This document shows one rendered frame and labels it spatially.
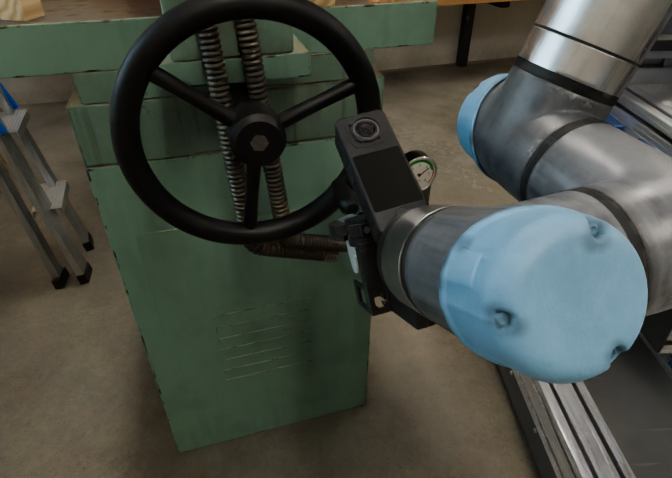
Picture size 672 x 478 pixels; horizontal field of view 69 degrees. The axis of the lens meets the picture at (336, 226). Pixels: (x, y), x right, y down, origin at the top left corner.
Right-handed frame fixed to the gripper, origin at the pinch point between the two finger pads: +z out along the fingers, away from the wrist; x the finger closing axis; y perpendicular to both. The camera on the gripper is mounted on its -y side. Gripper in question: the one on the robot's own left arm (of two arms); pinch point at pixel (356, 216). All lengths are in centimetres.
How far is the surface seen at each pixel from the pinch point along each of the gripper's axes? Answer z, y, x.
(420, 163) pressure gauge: 19.2, -4.1, 16.2
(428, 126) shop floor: 192, -21, 93
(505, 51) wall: 276, -68, 198
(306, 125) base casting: 20.9, -13.2, 0.1
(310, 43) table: 14.9, -23.3, 2.0
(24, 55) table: 12.7, -26.3, -32.8
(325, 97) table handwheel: -0.3, -13.3, -0.8
